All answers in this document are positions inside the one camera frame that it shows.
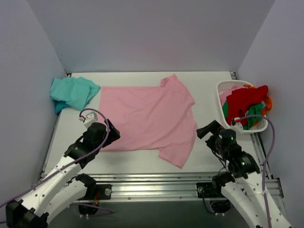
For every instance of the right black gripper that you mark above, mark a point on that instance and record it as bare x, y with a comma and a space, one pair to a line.
210, 132

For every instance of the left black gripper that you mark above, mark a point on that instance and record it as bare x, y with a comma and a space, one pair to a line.
111, 132

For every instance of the pink t shirt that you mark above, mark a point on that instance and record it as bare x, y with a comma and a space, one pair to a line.
224, 95
152, 117

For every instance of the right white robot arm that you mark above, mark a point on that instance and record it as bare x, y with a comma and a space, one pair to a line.
242, 183

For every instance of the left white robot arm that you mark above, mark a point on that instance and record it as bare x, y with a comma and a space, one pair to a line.
64, 184

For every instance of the pink t shirt in basket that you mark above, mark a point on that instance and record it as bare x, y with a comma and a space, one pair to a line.
224, 95

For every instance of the red t shirt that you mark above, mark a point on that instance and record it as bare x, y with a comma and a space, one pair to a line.
243, 101

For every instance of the white plastic basket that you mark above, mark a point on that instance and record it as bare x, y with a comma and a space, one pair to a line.
251, 123

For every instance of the teal t shirt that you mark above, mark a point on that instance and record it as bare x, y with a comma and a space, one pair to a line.
72, 92

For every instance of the orange t shirt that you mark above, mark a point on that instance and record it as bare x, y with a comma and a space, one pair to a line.
266, 101

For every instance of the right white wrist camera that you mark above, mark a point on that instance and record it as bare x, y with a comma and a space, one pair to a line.
236, 125

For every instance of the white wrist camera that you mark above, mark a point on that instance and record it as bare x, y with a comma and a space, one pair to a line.
236, 125
89, 119

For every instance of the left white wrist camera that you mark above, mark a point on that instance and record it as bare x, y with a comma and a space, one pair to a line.
89, 119

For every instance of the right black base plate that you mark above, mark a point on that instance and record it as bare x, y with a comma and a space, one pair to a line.
212, 189

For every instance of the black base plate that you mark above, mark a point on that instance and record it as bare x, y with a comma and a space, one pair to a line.
212, 189
98, 192

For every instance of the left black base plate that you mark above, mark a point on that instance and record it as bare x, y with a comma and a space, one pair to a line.
98, 192

